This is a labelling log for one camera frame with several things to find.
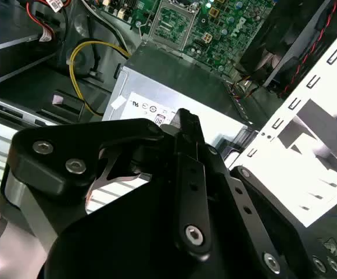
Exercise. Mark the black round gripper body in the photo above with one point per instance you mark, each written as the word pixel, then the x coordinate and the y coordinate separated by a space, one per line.
pixel 128 238

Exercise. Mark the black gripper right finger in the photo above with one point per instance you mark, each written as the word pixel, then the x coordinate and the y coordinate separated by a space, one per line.
pixel 273 223

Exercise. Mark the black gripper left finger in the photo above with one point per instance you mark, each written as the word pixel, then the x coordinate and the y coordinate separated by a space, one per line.
pixel 98 133

